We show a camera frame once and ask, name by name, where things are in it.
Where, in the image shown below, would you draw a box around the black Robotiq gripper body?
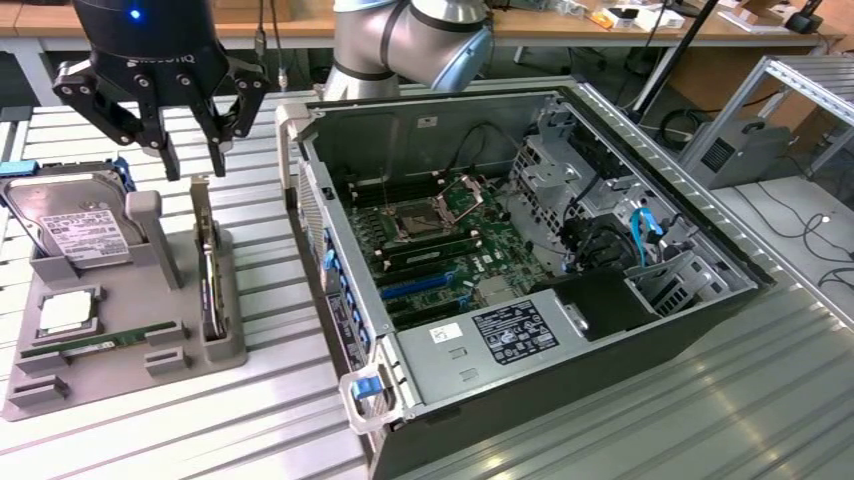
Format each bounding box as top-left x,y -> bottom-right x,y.
70,0 -> 233,110

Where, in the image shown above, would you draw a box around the graphics card with metal bracket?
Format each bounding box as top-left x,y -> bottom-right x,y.
189,174 -> 233,344

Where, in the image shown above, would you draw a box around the blue plastic disk caddy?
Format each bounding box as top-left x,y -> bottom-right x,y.
0,155 -> 139,211

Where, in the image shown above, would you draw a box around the brown cardboard box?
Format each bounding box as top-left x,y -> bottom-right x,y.
214,0 -> 297,24

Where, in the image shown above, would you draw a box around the silver hard disk drive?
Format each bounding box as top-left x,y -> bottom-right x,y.
0,169 -> 149,271

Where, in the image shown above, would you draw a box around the CPU socket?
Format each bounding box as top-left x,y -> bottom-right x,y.
393,199 -> 457,244

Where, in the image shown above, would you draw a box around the grey plastic parts rack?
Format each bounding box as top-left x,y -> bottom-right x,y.
0,189 -> 251,422

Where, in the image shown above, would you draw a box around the silver CPU chip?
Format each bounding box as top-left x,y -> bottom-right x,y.
38,293 -> 94,332

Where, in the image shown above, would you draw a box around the metal CPU socket cover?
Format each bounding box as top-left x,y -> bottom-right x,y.
433,174 -> 486,221

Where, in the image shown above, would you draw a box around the green loose RAM stick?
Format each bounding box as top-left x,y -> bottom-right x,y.
20,320 -> 177,359

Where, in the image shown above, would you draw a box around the blue expansion slot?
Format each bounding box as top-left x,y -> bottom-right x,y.
378,272 -> 457,301

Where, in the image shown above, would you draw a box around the green motherboard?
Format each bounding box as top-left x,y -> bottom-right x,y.
339,169 -> 557,331

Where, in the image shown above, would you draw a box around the silver metal drive cage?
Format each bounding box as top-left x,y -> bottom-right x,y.
510,133 -> 637,242

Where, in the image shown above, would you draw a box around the silver chipset heatsink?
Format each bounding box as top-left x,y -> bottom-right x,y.
477,277 -> 517,304

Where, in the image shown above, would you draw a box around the wooden desk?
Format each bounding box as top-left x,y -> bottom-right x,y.
0,0 -> 846,51

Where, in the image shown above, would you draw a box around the silver power supply unit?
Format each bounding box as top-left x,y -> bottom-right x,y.
393,287 -> 593,407

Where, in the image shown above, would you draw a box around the black open PC case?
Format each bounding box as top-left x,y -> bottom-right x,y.
275,74 -> 780,480

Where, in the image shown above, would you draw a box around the black slanted pole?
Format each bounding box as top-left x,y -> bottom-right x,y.
630,0 -> 722,114

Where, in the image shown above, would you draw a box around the white small box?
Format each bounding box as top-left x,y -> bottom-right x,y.
633,6 -> 688,30

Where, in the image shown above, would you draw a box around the silver disk bay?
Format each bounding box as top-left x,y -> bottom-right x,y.
626,249 -> 737,319

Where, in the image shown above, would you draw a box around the grey box with vent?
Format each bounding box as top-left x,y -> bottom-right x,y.
697,119 -> 793,190

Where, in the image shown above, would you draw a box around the black desk device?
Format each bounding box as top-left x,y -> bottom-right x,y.
784,0 -> 826,35

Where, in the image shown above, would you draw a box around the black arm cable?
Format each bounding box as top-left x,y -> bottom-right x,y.
253,0 -> 293,94

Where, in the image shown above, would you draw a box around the black looped internal wire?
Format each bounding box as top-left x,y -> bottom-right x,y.
447,123 -> 520,177

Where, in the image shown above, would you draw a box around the blue SATA wire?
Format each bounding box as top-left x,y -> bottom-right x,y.
628,207 -> 666,269

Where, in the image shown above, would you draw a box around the coiled black floor cable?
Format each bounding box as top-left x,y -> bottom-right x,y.
660,107 -> 710,151

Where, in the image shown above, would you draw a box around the aluminium profile frame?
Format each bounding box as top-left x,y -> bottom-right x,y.
677,54 -> 854,167

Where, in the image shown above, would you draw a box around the black table cables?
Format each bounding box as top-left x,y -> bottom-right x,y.
733,182 -> 854,301

